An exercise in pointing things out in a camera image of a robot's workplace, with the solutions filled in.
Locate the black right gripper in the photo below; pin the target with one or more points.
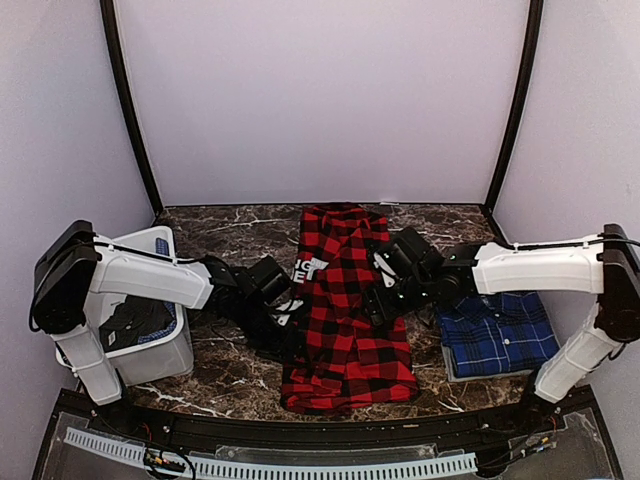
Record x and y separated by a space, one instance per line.
380 308

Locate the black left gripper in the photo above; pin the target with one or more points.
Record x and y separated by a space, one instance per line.
282 347

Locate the red black plaid shirt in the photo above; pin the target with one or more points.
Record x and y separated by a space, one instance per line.
346 362

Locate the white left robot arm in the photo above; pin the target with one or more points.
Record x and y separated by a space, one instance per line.
64 271

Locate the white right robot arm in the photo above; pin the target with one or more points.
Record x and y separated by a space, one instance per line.
415 274

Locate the folded grey shirt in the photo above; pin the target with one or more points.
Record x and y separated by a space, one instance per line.
452 376

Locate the folded blue plaid shirt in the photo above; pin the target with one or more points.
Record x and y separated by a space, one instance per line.
500 334

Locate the black shirt in bin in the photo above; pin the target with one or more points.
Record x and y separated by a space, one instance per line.
136 321

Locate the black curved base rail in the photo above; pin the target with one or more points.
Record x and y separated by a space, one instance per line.
483 429

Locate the white slotted cable duct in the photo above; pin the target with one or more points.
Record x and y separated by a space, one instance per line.
202 467

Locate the right black frame post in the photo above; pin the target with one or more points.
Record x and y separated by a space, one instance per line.
520 93

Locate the black frame post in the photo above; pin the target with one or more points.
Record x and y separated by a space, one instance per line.
127 107
520 93

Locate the left black frame post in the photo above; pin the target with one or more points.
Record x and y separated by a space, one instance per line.
127 107

